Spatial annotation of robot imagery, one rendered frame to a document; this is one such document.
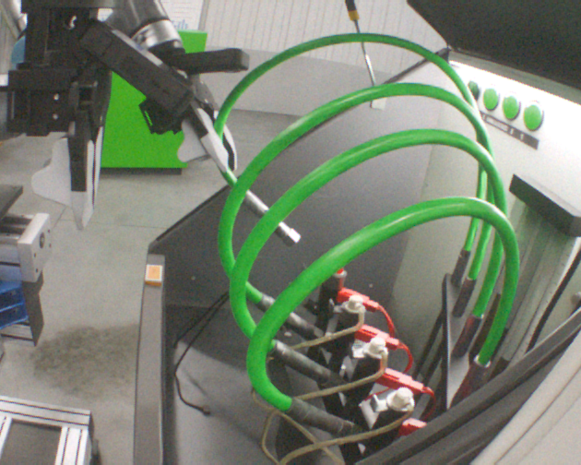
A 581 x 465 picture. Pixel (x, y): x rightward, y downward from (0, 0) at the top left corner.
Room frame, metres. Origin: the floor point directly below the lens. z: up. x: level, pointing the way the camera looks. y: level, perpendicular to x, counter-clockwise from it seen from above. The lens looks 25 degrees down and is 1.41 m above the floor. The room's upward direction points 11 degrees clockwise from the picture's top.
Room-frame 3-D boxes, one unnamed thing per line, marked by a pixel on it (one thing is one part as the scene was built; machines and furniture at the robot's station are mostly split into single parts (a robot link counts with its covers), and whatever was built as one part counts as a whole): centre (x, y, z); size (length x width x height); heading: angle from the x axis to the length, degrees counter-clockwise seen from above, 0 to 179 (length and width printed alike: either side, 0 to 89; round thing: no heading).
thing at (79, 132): (0.31, 0.18, 1.31); 0.05 x 0.02 x 0.09; 16
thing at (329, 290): (0.53, -0.05, 1.01); 0.05 x 0.03 x 0.21; 106
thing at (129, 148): (3.90, 1.57, 0.65); 0.95 x 0.86 x 1.30; 113
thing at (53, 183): (0.31, 0.20, 1.26); 0.06 x 0.03 x 0.09; 106
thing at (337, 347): (0.45, -0.08, 1.01); 0.05 x 0.03 x 0.21; 106
